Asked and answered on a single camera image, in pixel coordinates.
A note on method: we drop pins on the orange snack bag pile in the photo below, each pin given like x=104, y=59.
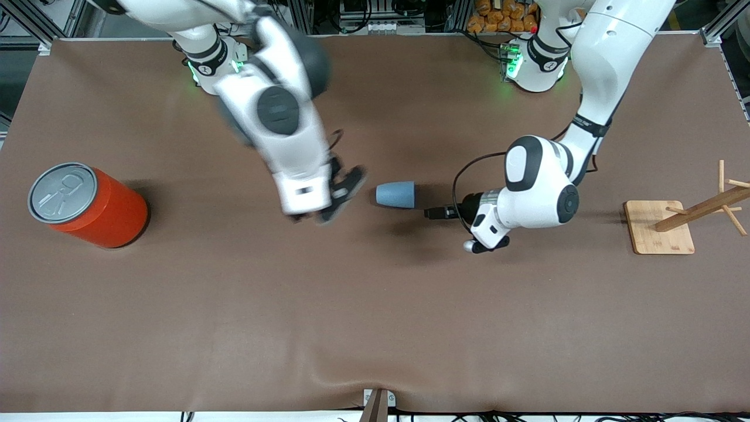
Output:
x=498, y=17

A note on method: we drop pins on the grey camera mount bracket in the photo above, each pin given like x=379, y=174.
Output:
x=378, y=404

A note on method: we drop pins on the aluminium extrusion frame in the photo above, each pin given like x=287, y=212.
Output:
x=723, y=29
x=35, y=20

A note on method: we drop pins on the white power strip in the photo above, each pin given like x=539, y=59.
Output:
x=395, y=27

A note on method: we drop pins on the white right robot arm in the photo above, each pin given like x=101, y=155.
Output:
x=275, y=76

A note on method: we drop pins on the wooden mug tree stand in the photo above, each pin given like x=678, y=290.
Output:
x=656, y=234

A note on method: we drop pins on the brown table cloth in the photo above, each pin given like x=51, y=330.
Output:
x=375, y=293

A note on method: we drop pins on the light blue plastic cup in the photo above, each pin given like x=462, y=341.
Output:
x=395, y=195

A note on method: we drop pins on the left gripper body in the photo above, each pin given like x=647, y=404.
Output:
x=467, y=207

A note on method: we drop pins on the large orange can grey lid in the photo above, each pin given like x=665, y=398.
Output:
x=105, y=211

